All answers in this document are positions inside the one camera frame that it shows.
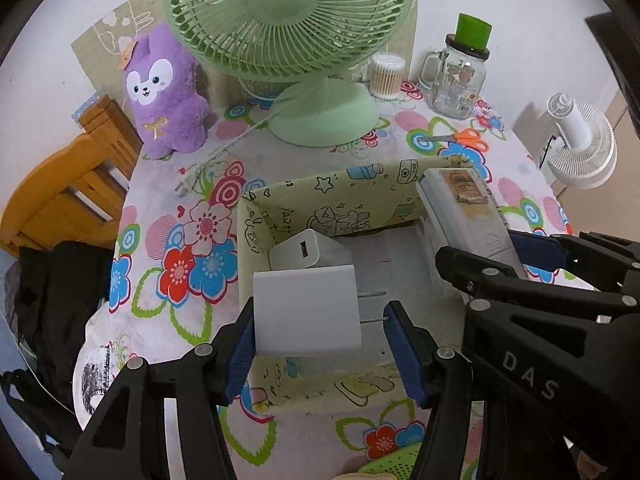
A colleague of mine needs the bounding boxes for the yellow cartoon-print storage box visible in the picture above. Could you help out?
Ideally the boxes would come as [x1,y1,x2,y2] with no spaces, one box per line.
[235,155,496,416]

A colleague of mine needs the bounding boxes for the blue paper sheet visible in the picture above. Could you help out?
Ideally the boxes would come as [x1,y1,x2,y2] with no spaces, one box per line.
[72,94,102,122]

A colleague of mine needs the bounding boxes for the white charger plug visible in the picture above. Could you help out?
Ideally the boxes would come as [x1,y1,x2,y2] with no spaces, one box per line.
[253,264,388,358]
[270,229,353,273]

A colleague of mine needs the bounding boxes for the white clip fan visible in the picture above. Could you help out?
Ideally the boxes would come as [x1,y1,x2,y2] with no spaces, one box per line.
[545,92,617,190]

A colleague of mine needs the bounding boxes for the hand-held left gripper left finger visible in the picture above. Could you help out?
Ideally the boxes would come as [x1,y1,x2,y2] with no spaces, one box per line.
[67,301,257,480]

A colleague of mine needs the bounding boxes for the glass mug jar green lid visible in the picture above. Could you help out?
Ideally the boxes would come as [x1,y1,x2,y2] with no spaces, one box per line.
[419,12,493,121]

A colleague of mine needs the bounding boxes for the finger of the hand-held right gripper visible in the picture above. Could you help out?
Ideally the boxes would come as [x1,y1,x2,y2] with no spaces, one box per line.
[514,231,640,293]
[434,245,640,321]

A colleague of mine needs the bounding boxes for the green desk fan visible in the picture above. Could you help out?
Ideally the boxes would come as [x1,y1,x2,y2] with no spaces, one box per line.
[164,0,417,148]

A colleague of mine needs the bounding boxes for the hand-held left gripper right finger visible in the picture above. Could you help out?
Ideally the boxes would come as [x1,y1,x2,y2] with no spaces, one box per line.
[383,301,576,480]

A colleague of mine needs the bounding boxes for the purple plush toy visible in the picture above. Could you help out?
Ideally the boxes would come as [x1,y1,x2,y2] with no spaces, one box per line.
[120,22,211,161]

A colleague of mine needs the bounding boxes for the green panda speaker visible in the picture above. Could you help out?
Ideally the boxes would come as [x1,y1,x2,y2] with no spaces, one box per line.
[357,442,428,480]

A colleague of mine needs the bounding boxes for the wooden chair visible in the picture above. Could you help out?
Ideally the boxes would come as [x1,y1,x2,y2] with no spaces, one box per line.
[0,94,146,256]

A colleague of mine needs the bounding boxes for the black fan cable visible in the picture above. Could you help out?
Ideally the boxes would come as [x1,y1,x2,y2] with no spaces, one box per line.
[537,132,558,168]

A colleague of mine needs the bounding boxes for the black bag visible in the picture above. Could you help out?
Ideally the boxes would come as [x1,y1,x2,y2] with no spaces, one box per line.
[0,240,121,461]

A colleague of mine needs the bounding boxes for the white remote control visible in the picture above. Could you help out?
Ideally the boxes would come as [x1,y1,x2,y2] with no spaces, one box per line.
[416,167,526,281]

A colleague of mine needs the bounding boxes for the clear cotton swab jar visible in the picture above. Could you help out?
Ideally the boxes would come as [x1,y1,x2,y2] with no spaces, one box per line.
[367,53,407,101]

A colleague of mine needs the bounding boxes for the white tower-print cloth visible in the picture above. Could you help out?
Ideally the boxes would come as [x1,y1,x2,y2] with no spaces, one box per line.
[72,340,126,431]

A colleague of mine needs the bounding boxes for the orange handled scissors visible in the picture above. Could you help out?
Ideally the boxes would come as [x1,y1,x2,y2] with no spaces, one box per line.
[425,128,490,153]

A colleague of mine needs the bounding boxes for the white power cord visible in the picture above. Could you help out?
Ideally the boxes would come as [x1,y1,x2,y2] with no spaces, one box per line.
[175,87,301,196]

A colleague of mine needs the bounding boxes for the floral tablecloth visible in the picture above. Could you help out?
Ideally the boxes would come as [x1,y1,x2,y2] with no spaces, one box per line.
[72,77,583,480]

